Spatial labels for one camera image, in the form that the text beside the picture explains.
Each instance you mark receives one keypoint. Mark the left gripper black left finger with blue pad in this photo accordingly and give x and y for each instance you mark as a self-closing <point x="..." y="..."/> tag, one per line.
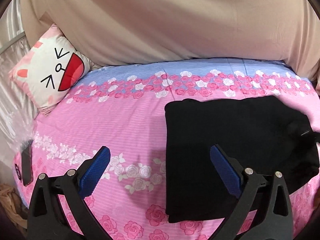
<point x="47" y="220"/>

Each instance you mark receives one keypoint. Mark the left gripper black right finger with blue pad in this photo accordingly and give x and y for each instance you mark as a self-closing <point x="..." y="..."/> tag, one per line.
<point x="273" y="218"/>

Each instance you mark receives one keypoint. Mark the black pants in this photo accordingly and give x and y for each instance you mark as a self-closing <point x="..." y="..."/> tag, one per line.
<point x="261" y="133"/>

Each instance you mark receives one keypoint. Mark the black smartphone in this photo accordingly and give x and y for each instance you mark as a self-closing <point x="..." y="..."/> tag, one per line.
<point x="27" y="176"/>

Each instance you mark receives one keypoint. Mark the pink floral bed sheet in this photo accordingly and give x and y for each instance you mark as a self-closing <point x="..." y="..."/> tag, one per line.
<point x="123" y="108"/>

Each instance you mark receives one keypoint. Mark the white cat face pillow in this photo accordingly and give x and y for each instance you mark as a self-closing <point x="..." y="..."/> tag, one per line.
<point x="48" y="71"/>

